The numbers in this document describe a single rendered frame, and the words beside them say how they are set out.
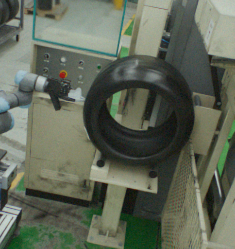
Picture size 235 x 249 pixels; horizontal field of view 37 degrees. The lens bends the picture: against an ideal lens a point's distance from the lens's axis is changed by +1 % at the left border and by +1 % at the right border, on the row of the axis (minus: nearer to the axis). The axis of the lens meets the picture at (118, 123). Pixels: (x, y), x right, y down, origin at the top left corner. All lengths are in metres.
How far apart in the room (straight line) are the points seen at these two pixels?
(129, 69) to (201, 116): 0.59
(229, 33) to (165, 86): 0.44
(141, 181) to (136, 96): 0.49
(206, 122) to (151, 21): 0.64
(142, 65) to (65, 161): 1.24
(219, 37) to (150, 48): 0.70
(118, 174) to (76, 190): 0.89
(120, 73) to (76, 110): 0.85
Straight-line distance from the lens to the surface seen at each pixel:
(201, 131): 2.07
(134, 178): 1.96
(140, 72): 1.62
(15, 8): 6.10
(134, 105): 2.07
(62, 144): 2.58
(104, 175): 1.88
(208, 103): 2.20
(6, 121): 2.11
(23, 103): 1.86
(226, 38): 1.31
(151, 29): 1.92
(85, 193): 2.80
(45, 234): 2.69
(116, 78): 1.63
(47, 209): 2.87
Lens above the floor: 1.97
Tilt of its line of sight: 29 degrees down
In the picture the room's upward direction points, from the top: 11 degrees clockwise
